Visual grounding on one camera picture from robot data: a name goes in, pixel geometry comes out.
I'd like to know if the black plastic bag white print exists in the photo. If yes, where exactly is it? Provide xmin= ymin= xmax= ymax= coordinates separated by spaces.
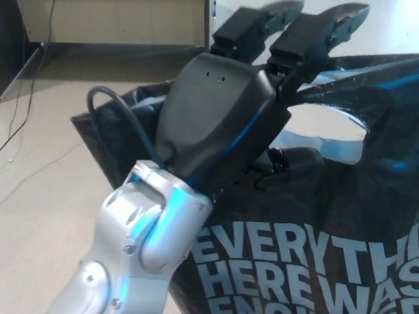
xmin=69 ymin=54 xmax=419 ymax=314

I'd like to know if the wooden desk with dark edges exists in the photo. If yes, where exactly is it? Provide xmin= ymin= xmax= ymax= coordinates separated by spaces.
xmin=0 ymin=0 xmax=217 ymax=103

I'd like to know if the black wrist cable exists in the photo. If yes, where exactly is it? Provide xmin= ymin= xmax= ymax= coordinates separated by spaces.
xmin=87 ymin=85 xmax=178 ymax=171

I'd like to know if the thin grey floor cable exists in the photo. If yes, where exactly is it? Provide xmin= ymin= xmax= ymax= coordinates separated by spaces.
xmin=0 ymin=140 xmax=82 ymax=205

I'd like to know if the thick black cable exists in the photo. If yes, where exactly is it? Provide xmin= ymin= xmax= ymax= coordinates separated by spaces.
xmin=0 ymin=0 xmax=57 ymax=150

